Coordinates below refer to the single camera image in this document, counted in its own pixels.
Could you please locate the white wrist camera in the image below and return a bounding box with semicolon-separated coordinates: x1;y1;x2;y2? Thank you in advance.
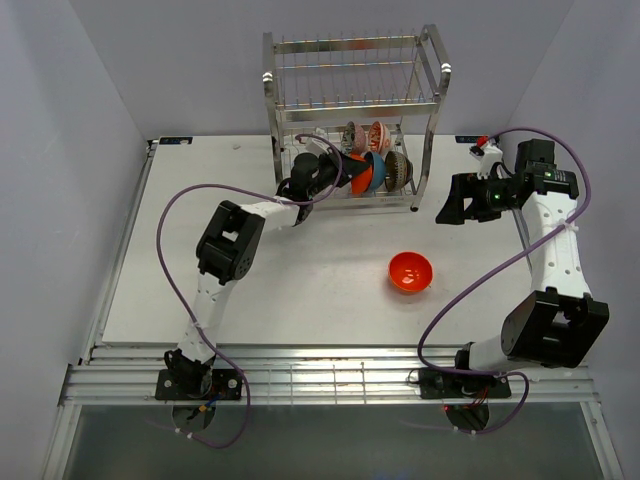
469;136;503;179
304;137;332;157

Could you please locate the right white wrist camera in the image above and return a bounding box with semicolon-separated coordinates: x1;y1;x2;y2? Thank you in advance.
469;136;503;179

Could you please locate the stainless steel dish rack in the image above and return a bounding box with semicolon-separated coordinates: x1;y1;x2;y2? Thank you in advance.
262;24;452;212

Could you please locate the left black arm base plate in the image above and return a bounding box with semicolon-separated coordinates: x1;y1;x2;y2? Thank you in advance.
154;369;243;401

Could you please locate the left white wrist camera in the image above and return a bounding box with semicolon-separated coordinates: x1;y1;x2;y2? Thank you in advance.
304;137;332;157

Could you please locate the blue table sticker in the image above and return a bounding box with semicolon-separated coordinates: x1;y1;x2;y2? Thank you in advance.
158;136;193;145
455;135;479;144

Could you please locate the brown bowl dark patterned rim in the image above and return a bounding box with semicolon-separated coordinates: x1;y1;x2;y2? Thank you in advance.
384;150;413;192

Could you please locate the orange floral white bowl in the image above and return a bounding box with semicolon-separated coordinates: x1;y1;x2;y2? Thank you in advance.
368;121;392;156

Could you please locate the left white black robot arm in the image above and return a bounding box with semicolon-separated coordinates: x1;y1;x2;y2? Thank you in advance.
160;152;372;400

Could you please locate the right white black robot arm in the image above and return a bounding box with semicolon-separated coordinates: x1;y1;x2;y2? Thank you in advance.
436;137;609;397

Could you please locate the right blue table sticker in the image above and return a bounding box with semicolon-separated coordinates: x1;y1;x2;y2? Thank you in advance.
455;135;479;144

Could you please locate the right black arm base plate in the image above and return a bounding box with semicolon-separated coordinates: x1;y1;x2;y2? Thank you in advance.
407;368;511;400

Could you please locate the orange plastic bowl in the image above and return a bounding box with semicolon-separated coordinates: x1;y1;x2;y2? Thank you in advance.
349;154;373;195
388;251;434;294

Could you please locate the grey leaf patterned bowl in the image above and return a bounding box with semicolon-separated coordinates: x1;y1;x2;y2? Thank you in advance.
340;121;368;156

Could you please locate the left blue table sticker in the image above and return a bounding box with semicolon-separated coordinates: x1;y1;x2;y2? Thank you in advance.
158;136;193;145

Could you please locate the blue ceramic bowl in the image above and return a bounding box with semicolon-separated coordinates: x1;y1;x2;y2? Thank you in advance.
364;151;386;193

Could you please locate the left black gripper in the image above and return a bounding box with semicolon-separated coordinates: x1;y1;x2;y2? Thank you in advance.
307;147;369;200

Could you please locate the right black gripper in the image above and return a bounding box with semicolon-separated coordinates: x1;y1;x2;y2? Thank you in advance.
435;172;519;225

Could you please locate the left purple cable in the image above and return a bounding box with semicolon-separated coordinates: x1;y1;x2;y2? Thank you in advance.
156;132;346;449

